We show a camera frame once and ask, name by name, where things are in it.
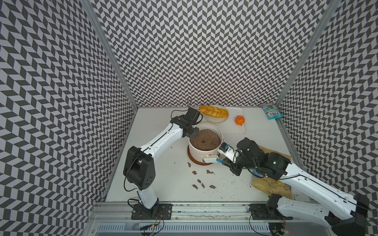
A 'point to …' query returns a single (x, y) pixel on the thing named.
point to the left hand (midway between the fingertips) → (189, 131)
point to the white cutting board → (235, 123)
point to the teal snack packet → (271, 112)
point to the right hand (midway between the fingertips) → (226, 161)
